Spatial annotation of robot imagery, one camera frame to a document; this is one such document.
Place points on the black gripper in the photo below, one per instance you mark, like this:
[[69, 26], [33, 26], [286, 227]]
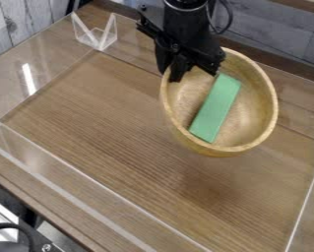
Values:
[[184, 27]]

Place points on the green rectangular block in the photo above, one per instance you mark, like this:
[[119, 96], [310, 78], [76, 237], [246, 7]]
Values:
[[215, 107]]

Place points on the wooden oval bowl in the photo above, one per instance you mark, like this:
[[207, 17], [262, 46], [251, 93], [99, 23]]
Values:
[[251, 118]]

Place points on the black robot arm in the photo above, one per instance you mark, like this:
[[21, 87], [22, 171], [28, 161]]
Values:
[[184, 35]]

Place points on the clear acrylic corner bracket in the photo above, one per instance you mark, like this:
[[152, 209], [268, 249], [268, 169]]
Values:
[[96, 38]]

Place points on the black metal bracket with screw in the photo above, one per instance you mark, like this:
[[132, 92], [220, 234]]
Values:
[[44, 245]]

